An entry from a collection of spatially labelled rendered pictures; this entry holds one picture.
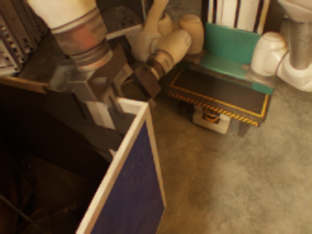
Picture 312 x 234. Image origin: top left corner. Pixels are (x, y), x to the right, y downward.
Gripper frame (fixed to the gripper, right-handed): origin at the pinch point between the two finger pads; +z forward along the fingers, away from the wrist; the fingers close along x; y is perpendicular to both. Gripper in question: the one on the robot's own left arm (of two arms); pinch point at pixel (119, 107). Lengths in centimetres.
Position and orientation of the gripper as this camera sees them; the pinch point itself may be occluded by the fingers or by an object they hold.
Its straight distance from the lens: 48.2
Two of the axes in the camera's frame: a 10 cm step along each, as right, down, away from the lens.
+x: 3.4, -7.4, 5.8
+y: 9.1, 0.9, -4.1
